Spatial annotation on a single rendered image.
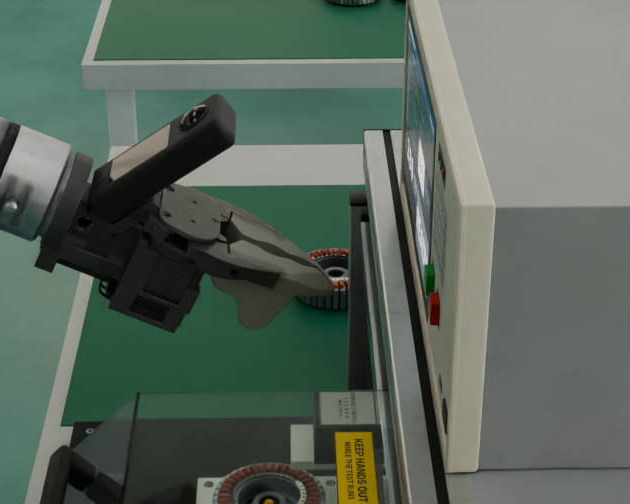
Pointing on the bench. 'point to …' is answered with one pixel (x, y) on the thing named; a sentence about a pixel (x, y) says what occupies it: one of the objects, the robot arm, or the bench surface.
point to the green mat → (222, 323)
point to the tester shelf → (389, 296)
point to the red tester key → (433, 308)
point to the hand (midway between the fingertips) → (321, 276)
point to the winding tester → (538, 230)
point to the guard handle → (83, 475)
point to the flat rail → (372, 304)
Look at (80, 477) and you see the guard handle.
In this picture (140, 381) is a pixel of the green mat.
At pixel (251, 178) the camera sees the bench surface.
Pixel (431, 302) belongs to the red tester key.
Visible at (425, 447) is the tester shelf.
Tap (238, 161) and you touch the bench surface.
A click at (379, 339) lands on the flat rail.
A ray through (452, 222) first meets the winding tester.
